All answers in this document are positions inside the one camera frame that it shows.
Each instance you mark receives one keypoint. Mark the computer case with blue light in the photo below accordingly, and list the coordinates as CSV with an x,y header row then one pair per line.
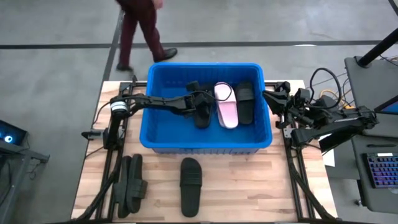
x,y
11,132

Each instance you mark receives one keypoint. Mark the person's shoe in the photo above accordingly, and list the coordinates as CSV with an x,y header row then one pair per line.
x,y
124,67
168,53

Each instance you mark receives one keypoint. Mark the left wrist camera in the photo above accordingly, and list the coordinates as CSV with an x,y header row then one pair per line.
x,y
192,85

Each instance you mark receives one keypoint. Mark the pink rubber slide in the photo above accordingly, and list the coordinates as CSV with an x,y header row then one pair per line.
x,y
227,112

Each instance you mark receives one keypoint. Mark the blue plastic bin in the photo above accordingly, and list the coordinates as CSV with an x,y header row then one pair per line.
x,y
174,137

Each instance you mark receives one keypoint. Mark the white paper sheet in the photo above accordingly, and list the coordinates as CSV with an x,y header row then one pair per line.
x,y
329,158

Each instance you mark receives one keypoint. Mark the small black bracket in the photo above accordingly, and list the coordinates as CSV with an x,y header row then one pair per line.
x,y
91,134

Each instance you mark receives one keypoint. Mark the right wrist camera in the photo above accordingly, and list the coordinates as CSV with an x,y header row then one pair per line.
x,y
302,96

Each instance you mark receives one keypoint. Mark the black camera stand pole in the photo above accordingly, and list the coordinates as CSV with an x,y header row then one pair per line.
x,y
377,48

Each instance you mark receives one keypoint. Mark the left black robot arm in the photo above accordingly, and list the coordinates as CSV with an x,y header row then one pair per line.
x,y
155,104

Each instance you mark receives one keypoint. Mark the black rubber slide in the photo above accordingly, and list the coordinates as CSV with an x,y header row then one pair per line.
x,y
203,121
122,186
190,186
136,183
244,105

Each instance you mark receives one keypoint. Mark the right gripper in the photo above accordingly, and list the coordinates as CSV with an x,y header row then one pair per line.
x,y
300,113

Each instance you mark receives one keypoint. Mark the backlit keyboard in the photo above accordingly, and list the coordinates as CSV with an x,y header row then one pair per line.
x,y
382,171

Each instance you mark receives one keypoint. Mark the grey metal stand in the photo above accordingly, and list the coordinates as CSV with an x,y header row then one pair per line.
x,y
18,155

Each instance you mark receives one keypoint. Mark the monitor with blue screen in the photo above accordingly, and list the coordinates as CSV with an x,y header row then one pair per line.
x,y
390,107

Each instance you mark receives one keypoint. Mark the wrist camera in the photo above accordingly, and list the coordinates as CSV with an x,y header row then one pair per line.
x,y
302,96
192,85

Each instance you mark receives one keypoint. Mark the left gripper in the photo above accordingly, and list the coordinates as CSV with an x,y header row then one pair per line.
x,y
194,104

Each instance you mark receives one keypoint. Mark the person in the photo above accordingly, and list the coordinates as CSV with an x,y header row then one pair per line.
x,y
127,31

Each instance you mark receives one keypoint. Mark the black diagonal beam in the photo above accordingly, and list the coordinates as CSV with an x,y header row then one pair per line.
x,y
334,143

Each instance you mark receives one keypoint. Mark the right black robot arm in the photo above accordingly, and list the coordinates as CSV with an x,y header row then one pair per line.
x,y
342,119

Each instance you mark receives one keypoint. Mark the grey desk panel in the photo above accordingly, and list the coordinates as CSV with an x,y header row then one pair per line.
x,y
367,81
357,174

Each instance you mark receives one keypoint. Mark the person's hand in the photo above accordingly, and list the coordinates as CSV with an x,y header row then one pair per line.
x,y
158,3

